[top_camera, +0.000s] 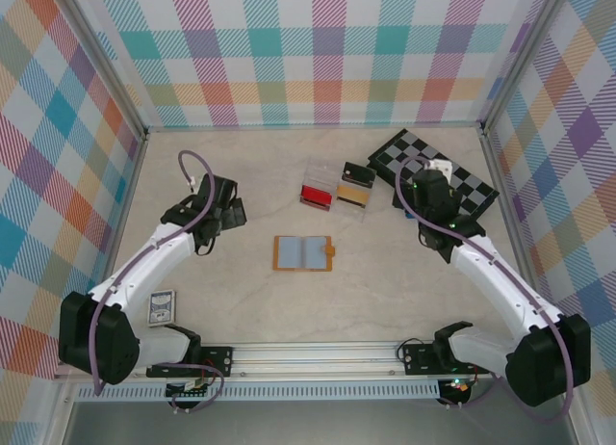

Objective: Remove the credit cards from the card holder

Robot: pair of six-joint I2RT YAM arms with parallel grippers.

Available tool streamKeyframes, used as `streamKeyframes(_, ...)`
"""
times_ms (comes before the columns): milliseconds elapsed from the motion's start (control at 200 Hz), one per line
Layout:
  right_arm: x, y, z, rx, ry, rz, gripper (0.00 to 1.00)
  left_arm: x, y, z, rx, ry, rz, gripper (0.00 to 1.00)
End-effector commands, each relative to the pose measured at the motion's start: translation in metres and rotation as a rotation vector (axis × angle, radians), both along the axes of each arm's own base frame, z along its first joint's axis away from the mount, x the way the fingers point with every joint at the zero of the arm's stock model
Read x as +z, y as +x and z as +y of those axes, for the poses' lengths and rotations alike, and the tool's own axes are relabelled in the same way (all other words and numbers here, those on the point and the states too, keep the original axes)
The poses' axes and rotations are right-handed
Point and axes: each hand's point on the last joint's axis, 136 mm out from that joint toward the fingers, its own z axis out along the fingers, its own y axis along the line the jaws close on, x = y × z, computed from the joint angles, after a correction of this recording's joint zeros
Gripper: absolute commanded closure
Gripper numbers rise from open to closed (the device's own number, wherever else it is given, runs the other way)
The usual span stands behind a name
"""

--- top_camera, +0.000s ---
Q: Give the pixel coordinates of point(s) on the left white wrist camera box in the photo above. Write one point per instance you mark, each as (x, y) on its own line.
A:
(191, 181)

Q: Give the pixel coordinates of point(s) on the clear plastic card box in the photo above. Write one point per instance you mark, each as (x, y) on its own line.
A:
(322, 168)

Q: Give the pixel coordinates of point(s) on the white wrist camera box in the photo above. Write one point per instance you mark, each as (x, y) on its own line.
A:
(440, 168)
(191, 181)

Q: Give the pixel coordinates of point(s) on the aluminium side frame rail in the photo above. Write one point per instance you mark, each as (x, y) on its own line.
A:
(126, 209)
(505, 199)

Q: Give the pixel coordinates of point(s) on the red credit card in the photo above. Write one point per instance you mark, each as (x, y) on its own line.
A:
(316, 195)

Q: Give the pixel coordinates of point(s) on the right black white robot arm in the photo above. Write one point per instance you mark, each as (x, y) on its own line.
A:
(500, 281)

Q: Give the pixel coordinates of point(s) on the black grey folding chessboard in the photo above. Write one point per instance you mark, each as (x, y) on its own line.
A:
(462, 175)

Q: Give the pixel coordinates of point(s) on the aluminium frame post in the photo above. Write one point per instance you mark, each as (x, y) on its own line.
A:
(524, 55)
(103, 64)

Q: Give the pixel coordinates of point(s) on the left small controller board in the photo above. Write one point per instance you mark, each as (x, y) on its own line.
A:
(190, 389)

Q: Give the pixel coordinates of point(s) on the gold credit card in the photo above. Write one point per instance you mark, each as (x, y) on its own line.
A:
(353, 194)

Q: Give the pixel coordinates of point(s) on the small blue object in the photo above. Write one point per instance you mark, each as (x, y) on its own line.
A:
(408, 216)

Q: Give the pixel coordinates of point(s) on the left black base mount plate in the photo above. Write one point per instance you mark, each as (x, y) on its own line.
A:
(216, 360)

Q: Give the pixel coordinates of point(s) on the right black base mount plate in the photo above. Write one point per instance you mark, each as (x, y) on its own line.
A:
(418, 360)

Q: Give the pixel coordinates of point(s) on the small controller board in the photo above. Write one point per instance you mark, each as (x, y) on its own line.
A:
(457, 387)
(190, 389)

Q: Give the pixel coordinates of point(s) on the orange leather card holder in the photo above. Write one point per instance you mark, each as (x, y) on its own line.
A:
(300, 252)

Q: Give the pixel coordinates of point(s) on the aluminium back frame rail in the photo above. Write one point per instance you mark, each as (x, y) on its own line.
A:
(313, 126)

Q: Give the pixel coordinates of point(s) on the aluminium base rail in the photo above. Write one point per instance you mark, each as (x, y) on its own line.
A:
(313, 360)

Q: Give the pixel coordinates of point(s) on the blue playing card box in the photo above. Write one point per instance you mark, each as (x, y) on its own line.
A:
(161, 309)

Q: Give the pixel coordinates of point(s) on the black credit card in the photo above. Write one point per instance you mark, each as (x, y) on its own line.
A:
(358, 174)

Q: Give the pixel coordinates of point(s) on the right small controller board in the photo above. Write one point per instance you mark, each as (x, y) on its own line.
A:
(457, 387)

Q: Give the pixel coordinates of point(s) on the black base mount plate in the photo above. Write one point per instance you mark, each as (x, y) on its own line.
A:
(418, 360)
(216, 360)

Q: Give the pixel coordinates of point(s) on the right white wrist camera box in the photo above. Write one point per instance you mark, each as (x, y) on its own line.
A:
(440, 168)

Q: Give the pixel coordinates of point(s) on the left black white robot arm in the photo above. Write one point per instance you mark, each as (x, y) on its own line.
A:
(144, 262)

